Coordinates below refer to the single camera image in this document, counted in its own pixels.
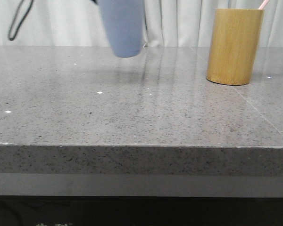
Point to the bamboo wooden cup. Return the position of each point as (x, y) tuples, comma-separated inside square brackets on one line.
[(234, 43)]

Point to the blue plastic cup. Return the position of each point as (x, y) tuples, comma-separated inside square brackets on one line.
[(123, 23)]

